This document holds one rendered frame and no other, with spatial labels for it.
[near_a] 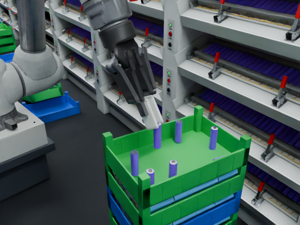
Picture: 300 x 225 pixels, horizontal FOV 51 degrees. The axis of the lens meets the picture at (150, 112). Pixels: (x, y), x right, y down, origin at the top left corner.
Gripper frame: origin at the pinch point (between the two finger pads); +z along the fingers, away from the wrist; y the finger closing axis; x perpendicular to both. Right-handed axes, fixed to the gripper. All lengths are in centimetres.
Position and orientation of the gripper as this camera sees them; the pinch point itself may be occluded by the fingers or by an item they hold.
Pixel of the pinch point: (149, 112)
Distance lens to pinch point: 70.7
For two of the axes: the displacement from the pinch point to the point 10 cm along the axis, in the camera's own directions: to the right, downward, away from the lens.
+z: 3.7, 9.0, 2.5
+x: 7.9, -1.6, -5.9
